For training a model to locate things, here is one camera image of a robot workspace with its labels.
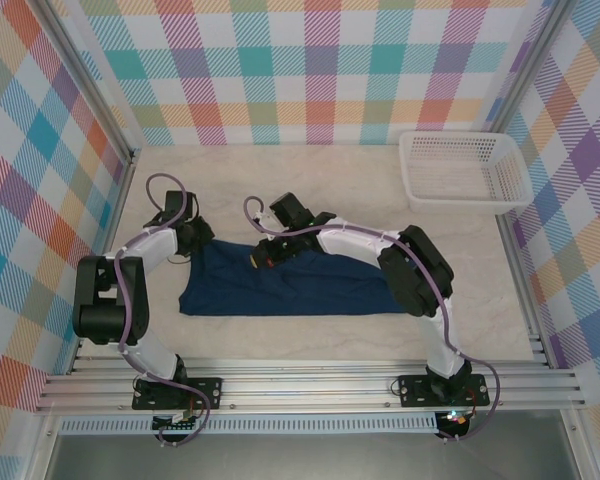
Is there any dark blue t-shirt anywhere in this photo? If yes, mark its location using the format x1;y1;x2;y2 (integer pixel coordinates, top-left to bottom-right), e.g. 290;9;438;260
178;238;406;319

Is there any white perforated plastic basket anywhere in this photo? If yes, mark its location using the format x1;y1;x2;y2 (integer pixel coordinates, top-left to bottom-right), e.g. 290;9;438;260
398;130;535;216

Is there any grey metal sheet panel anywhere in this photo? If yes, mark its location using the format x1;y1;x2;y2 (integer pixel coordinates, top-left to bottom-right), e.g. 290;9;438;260
44;432;581;480

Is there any black controller box with lights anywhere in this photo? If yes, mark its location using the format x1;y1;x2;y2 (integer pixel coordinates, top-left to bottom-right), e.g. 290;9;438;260
437;409;474;437

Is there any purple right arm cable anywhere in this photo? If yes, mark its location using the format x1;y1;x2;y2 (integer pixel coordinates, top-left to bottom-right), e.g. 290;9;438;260
242;195;502;446

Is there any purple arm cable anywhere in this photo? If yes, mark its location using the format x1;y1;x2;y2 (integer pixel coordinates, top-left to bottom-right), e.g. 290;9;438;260
114;172;216;449
242;195;502;446

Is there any aluminium side frame bar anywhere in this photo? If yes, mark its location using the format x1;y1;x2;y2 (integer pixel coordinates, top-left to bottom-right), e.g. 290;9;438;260
67;149;142;376
479;144;556;371

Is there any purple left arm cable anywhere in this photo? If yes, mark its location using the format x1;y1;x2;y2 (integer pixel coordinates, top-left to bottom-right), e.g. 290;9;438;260
114;172;216;449

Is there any aluminium mounting rail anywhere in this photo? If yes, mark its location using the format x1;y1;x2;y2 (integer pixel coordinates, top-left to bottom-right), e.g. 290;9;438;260
34;355;589;415

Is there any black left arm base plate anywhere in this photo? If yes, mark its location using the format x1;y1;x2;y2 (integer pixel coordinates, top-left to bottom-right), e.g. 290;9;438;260
132;377;224;412

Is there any white slotted cable duct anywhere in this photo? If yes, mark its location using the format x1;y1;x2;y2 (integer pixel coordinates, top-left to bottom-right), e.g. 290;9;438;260
59;412;439;435

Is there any aluminium frame post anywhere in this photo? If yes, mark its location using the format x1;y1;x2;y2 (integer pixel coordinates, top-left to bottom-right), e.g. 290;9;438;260
479;0;576;156
32;0;141;166

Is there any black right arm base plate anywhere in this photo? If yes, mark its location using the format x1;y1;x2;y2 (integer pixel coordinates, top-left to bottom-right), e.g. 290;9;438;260
395;373;491;409

